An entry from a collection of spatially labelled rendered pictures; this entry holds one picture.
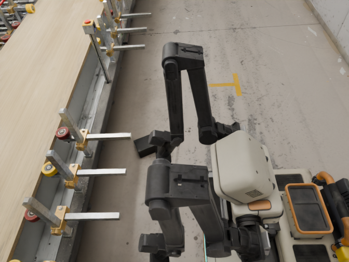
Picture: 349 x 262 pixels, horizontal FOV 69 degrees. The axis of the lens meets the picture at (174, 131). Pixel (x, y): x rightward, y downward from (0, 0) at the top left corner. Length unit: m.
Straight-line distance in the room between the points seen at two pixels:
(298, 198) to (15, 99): 1.88
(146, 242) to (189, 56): 0.60
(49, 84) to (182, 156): 1.29
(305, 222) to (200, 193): 0.87
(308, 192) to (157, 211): 0.99
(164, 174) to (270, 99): 2.61
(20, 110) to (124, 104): 1.34
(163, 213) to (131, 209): 1.77
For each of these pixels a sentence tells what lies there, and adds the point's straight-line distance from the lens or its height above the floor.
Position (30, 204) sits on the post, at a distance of 1.21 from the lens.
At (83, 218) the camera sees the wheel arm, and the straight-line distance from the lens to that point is 1.41.
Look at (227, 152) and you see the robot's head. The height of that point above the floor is 1.35.
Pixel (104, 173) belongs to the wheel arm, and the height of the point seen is 0.84.
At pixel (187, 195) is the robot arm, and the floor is 1.62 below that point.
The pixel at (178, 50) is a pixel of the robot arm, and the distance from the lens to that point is 0.80.
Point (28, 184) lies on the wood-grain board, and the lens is 1.57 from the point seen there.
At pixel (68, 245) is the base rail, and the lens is 1.56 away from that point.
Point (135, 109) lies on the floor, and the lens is 2.93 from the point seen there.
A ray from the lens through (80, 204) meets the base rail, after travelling 1.62.
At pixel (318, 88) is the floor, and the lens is 3.35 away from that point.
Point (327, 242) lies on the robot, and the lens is 1.43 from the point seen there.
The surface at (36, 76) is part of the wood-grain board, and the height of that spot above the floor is 0.90.
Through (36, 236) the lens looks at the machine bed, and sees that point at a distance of 1.70.
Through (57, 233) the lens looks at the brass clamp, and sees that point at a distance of 1.43.
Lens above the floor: 2.07
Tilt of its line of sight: 51 degrees down
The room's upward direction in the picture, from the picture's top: 7 degrees counter-clockwise
